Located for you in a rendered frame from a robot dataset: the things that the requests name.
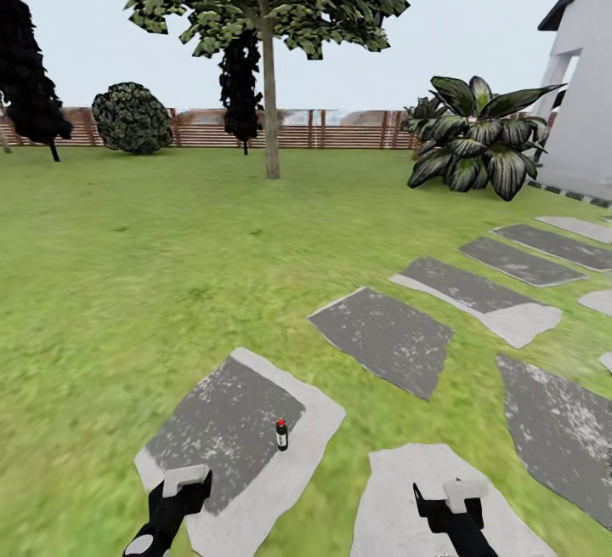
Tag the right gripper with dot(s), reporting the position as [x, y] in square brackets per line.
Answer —
[441, 519]

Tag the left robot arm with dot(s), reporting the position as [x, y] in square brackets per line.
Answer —
[183, 492]

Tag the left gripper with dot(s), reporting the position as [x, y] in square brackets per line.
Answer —
[189, 499]

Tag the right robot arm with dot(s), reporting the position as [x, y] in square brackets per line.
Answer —
[460, 515]

